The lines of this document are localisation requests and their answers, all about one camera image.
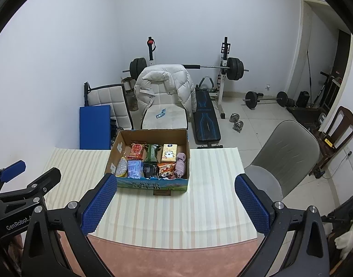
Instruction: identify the grey shell chair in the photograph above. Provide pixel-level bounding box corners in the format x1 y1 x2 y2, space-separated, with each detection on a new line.
244 120 321 199

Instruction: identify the black metal frame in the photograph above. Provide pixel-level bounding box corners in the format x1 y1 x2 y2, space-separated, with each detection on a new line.
312 71 342 110

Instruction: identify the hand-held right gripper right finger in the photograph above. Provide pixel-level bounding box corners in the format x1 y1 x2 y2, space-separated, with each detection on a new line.
234 174 330 277

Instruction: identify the cream door frame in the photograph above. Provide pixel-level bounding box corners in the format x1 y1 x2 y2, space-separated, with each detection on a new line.
298 0 353 176

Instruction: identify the blue tissue pack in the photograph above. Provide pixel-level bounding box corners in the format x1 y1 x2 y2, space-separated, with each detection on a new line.
127 160 144 179

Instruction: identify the white puffer jacket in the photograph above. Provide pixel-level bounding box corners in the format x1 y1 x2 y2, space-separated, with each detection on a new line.
134 63 197 120

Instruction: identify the orange snack packet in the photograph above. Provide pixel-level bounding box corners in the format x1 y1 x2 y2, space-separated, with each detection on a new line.
157 162 177 179

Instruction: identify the black speaker box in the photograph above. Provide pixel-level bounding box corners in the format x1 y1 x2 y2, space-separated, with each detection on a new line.
297 91 310 107

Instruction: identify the short barbell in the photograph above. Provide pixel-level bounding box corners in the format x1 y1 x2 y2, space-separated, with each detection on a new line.
242 91 295 110

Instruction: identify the black snack packet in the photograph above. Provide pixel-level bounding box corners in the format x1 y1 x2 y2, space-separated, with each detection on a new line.
142 163 159 178

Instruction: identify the brown plastic jug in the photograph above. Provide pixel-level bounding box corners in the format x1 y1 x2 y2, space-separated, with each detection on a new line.
121 76 138 112

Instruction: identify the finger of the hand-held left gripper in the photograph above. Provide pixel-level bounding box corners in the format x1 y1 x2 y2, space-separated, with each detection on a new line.
0 161 26 192
0 167 62 202

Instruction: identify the black cable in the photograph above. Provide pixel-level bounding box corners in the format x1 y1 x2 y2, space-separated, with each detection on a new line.
316 151 353 179

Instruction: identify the dark wooden chair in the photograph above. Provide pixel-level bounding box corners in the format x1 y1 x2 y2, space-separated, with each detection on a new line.
312 106 353 171

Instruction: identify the printed cardboard box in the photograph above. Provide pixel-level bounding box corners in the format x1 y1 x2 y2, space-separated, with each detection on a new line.
105 129 191 196

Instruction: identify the yellow tissue pack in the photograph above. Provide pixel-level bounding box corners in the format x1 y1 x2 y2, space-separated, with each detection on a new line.
160 144 177 163

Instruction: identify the lilac cloth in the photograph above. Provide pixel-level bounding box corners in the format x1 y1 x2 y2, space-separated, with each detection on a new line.
173 152 187 178

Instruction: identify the dark wooden low table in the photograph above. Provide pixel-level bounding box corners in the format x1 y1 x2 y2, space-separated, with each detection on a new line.
288 105 331 135

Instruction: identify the black weight bench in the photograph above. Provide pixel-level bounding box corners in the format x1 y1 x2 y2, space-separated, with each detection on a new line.
192 76 223 149

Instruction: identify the green snack packet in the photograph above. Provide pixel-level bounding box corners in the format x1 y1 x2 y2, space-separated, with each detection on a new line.
146 144 162 163

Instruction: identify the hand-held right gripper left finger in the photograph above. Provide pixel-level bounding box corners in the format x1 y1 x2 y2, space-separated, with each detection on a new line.
21 174 118 277

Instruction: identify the white upholstered chair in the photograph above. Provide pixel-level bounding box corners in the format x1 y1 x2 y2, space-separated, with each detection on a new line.
140 96 190 130

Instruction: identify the black pole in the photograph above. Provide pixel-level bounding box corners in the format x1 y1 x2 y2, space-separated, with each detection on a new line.
306 50 313 99

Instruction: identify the barbell with black plates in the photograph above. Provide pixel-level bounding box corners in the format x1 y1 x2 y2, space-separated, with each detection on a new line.
122 58 250 81

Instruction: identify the white bench press rack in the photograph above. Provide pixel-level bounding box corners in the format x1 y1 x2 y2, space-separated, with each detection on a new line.
148 36 231 120

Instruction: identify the yellow and silver packet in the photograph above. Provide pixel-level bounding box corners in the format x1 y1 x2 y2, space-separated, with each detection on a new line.
115 157 128 178

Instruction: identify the white padded stool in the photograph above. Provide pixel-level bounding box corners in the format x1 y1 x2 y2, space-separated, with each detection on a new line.
83 82 133 132

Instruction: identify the red snack packet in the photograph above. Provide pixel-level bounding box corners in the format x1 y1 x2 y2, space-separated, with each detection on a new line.
127 142 147 160

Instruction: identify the white furry object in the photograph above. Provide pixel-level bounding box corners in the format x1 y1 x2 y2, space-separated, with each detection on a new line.
334 216 353 262

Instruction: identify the striped pink cat-print tablecloth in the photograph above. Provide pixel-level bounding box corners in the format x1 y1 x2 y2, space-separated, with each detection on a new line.
41 147 259 277

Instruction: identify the blue board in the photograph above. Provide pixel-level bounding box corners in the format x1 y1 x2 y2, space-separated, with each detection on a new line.
79 105 112 150

